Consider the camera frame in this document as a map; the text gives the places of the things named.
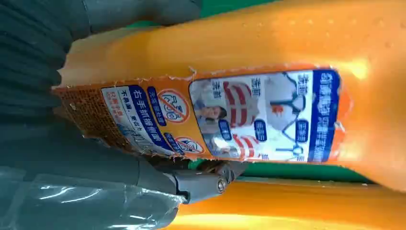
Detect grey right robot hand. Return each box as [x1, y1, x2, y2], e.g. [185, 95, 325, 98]
[0, 0, 248, 230]

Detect green table mat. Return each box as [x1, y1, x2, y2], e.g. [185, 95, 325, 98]
[126, 0, 373, 185]

